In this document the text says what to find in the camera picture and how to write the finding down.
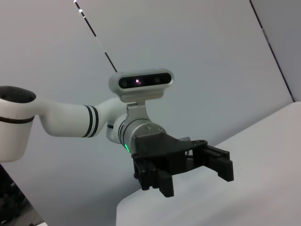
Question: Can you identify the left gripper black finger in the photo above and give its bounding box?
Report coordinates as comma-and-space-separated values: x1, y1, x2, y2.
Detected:
157, 168, 176, 198
194, 145, 235, 182

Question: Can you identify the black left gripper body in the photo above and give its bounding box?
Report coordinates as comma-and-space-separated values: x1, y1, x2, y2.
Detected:
131, 131, 209, 191

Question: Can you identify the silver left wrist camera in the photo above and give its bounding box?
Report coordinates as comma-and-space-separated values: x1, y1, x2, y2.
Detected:
108, 68, 174, 123

